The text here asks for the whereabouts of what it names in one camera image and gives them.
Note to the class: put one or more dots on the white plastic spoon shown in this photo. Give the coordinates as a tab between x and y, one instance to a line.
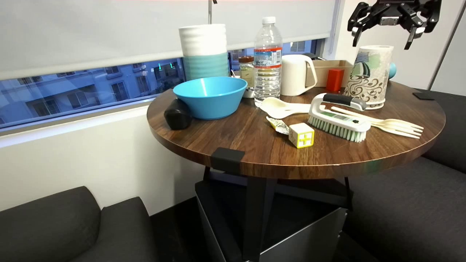
271	107

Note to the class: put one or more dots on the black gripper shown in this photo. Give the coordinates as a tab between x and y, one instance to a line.
402	5

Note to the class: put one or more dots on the white plastic spork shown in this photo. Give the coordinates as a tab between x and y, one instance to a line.
300	108

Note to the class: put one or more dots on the small black rounded object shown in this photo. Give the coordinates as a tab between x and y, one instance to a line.
176	116

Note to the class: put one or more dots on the white plastic fork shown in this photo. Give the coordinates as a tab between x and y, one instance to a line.
397	124
400	133

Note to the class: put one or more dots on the white roller blind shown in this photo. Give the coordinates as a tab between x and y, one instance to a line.
96	34

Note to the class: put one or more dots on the glass window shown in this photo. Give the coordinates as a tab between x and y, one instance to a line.
73	92

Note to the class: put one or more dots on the white and teal canister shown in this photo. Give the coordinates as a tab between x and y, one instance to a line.
204	52

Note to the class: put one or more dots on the dark grey couch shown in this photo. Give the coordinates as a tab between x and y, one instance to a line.
412	204
62	228

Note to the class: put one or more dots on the blue plastic bowl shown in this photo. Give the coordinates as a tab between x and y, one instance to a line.
208	100

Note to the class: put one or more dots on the white dish brush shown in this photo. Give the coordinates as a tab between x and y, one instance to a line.
339	124

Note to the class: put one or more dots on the clear plastic water bottle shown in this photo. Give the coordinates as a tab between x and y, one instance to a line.
268	63

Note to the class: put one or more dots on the round dark wooden table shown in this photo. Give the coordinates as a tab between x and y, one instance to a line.
242	140

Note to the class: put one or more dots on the patterned white paper cup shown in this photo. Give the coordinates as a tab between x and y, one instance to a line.
367	107
368	73

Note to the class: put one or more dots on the yellow cube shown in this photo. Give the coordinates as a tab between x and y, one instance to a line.
301	136

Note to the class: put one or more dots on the glass jar black lid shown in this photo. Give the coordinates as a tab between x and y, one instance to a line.
247	75

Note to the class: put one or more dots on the black tape patch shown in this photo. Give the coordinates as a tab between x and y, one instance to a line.
227	159

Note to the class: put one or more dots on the white green sachet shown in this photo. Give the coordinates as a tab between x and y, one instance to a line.
277	126

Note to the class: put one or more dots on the white pitcher mug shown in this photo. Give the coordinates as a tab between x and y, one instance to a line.
295	75

